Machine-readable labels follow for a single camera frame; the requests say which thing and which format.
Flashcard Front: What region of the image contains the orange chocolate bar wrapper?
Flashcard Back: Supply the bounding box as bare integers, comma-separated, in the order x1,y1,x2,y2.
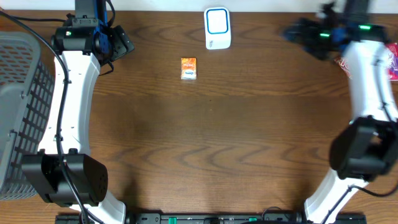
334,57,351,79

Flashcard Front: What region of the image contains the grey plastic mesh basket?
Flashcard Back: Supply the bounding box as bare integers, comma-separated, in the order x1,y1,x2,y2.
1,31,55,200

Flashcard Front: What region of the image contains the red purple pad packet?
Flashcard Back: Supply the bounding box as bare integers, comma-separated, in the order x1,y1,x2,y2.
387,43,398,81

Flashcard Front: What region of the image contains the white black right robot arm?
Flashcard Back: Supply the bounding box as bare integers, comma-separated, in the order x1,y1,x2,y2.
284,1,397,223

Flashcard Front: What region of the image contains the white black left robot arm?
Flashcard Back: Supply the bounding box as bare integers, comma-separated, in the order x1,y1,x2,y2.
22,0,135,223

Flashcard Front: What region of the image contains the small orange box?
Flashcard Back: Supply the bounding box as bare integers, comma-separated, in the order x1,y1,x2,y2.
181,57,197,80

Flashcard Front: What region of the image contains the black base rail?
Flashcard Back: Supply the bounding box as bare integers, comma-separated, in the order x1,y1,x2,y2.
54,213,367,224

